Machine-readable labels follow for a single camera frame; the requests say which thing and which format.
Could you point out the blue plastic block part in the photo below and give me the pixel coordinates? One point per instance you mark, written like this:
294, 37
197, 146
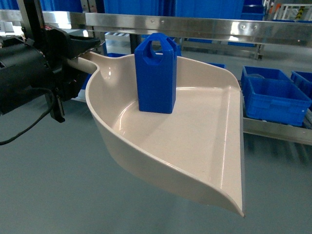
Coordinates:
156, 69

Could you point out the blue plastic bin right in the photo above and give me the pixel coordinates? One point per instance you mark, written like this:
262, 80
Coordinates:
303, 80

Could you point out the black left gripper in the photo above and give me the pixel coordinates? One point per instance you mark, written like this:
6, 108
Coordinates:
64, 81

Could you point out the beige plastic dustpan tray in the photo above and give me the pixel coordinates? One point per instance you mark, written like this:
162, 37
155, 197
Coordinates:
196, 152

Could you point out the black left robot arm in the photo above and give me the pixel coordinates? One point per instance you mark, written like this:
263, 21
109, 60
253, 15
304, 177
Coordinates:
34, 67

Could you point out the metal shelf rack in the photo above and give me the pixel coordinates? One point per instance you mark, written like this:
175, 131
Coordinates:
263, 32

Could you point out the blue plastic bin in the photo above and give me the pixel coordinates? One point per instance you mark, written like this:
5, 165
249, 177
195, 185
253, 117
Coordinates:
303, 80
271, 96

